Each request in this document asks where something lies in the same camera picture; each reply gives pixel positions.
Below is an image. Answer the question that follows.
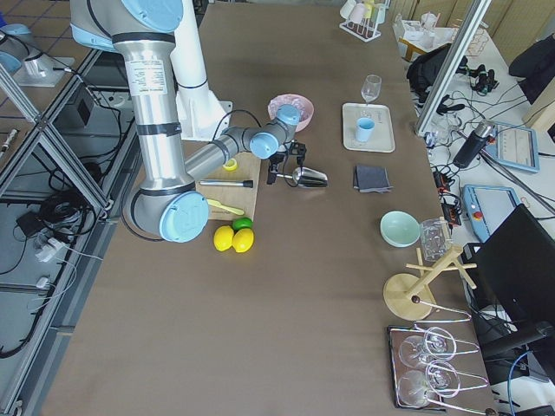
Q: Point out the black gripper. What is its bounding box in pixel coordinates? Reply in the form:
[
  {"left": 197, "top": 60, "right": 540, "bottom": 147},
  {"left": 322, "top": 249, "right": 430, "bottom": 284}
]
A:
[{"left": 266, "top": 150, "right": 289, "bottom": 185}]

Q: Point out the metal ice scoop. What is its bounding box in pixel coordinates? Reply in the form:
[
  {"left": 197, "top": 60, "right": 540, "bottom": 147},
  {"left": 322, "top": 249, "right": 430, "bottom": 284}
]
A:
[{"left": 277, "top": 166, "right": 329, "bottom": 189}]

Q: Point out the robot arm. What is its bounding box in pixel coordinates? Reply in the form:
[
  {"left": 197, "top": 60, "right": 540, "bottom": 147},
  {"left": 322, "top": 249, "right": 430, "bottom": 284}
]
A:
[
  {"left": 70, "top": 1, "right": 300, "bottom": 243},
  {"left": 1, "top": 23, "right": 31, "bottom": 75}
]

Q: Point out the pile of ice cubes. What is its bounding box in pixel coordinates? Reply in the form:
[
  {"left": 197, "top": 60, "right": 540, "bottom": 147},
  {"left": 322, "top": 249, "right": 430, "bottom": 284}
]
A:
[{"left": 269, "top": 94, "right": 306, "bottom": 114}]

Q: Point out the blue cup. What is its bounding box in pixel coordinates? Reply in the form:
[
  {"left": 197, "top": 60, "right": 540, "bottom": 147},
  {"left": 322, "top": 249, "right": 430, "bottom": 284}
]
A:
[{"left": 355, "top": 117, "right": 375, "bottom": 143}]

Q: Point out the bamboo cutting board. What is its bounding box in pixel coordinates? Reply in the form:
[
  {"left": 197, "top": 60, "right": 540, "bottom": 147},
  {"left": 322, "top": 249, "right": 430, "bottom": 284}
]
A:
[{"left": 197, "top": 153, "right": 261, "bottom": 219}]

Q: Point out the metal muddler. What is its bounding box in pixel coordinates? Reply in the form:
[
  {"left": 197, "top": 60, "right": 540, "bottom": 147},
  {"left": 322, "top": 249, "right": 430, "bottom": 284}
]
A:
[{"left": 199, "top": 179, "right": 254, "bottom": 189}]

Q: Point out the half lemon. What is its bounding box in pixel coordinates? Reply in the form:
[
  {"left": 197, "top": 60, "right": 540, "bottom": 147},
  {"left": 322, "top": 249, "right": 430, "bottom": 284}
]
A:
[{"left": 222, "top": 158, "right": 238, "bottom": 172}]

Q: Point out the pink bowl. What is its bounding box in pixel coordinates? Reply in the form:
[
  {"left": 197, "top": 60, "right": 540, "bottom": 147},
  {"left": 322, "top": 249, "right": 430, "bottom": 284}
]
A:
[{"left": 267, "top": 94, "right": 314, "bottom": 133}]

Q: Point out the green lime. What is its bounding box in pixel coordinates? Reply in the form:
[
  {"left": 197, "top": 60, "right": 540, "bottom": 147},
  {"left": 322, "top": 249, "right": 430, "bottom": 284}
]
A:
[{"left": 232, "top": 217, "right": 253, "bottom": 231}]

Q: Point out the yellow plastic knife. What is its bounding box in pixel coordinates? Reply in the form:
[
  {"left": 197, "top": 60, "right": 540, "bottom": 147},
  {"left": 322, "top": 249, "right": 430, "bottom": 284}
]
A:
[{"left": 206, "top": 198, "right": 245, "bottom": 216}]

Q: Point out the whole yellow lemon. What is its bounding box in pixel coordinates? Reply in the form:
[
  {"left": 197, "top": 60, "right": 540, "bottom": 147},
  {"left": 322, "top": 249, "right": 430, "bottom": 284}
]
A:
[{"left": 212, "top": 225, "right": 235, "bottom": 251}]

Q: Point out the grey folded cloth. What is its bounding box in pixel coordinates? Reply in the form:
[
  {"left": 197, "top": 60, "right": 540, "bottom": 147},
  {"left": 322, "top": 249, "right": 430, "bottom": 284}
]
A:
[{"left": 353, "top": 165, "right": 393, "bottom": 193}]

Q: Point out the cream serving tray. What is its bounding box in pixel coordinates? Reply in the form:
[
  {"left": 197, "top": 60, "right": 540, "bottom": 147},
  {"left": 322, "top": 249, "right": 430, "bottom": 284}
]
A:
[{"left": 342, "top": 103, "right": 395, "bottom": 153}]

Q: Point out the clear wine glass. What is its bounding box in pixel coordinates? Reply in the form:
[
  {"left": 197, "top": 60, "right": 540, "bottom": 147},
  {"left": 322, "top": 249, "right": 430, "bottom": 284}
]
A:
[{"left": 361, "top": 75, "right": 382, "bottom": 105}]

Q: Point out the green bowl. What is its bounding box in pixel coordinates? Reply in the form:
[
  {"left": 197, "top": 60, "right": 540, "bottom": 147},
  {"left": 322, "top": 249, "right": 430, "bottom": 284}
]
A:
[{"left": 380, "top": 211, "right": 421, "bottom": 248}]

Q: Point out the glass jar mug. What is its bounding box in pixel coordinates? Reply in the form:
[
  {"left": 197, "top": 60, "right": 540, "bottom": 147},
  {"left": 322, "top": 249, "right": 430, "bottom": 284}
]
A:
[{"left": 420, "top": 217, "right": 452, "bottom": 262}]

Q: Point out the wooden mug tree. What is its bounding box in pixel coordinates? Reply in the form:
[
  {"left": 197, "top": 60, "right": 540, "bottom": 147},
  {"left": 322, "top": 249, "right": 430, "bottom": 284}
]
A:
[{"left": 383, "top": 245, "right": 477, "bottom": 322}]

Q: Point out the black thermos bottle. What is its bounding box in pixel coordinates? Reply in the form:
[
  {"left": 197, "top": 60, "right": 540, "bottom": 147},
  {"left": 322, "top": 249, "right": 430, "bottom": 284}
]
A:
[{"left": 453, "top": 120, "right": 495, "bottom": 169}]

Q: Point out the blue teach pendant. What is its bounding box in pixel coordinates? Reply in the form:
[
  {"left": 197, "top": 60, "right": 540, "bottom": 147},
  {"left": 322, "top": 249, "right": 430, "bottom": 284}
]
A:
[{"left": 485, "top": 122, "right": 540, "bottom": 173}]

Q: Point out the upside-down wine glass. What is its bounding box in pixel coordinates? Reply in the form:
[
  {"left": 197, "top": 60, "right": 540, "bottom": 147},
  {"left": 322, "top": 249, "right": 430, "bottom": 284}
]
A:
[
  {"left": 396, "top": 361, "right": 460, "bottom": 409},
  {"left": 398, "top": 327, "right": 456, "bottom": 369}
]

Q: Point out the metal glass drying rack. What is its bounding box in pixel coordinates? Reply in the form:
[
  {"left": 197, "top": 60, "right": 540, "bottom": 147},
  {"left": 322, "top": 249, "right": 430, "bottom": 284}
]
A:
[{"left": 387, "top": 304, "right": 497, "bottom": 415}]

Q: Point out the black monitor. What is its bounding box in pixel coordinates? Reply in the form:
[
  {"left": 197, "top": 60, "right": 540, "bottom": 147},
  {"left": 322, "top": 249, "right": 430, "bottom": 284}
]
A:
[{"left": 472, "top": 205, "right": 554, "bottom": 366}]

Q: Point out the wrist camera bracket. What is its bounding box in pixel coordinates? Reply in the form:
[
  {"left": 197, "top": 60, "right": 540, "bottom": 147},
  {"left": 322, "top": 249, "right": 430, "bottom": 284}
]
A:
[{"left": 286, "top": 141, "right": 307, "bottom": 166}]

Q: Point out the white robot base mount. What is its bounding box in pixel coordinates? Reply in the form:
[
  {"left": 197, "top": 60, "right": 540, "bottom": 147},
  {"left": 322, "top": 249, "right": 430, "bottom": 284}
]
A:
[{"left": 171, "top": 1, "right": 232, "bottom": 141}]

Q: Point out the white wire dish rack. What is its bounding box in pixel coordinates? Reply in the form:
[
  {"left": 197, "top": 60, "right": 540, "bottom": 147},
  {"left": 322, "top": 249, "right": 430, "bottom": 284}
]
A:
[{"left": 339, "top": 0, "right": 390, "bottom": 42}]

